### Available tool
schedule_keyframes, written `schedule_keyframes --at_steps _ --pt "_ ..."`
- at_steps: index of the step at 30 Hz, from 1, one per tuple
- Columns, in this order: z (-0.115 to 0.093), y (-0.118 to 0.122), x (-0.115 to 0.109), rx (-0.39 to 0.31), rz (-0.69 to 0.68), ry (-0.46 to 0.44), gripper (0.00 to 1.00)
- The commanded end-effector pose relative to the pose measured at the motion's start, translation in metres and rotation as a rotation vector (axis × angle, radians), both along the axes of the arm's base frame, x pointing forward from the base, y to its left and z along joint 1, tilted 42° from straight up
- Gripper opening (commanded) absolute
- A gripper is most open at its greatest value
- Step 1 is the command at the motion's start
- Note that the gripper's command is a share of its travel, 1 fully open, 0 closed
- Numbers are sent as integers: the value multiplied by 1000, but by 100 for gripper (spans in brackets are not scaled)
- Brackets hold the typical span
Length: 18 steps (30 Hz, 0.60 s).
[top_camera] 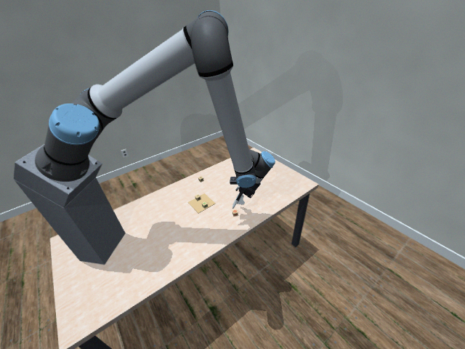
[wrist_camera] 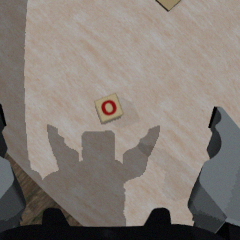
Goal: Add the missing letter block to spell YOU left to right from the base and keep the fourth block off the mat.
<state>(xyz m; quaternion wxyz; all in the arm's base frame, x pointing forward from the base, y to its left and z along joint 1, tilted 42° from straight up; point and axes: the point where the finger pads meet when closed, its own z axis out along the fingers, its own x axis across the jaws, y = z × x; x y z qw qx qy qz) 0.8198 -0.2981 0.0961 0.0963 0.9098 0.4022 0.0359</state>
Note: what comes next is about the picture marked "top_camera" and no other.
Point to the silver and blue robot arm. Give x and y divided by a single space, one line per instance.
74 128

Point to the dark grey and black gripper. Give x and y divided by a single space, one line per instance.
249 192

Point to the tan square mat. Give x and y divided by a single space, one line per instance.
197 205

